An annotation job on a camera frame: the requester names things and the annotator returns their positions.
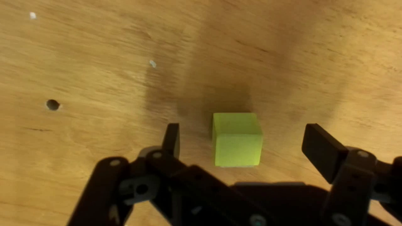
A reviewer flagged yellow block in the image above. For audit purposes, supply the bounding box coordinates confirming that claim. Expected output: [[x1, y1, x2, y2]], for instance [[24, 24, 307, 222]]
[[212, 113, 263, 167]]

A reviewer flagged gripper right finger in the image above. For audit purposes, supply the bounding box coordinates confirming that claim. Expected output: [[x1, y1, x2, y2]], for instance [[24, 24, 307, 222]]
[[301, 123, 402, 226]]

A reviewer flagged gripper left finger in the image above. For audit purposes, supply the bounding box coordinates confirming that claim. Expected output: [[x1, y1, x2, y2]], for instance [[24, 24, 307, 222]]
[[67, 123, 252, 226]]

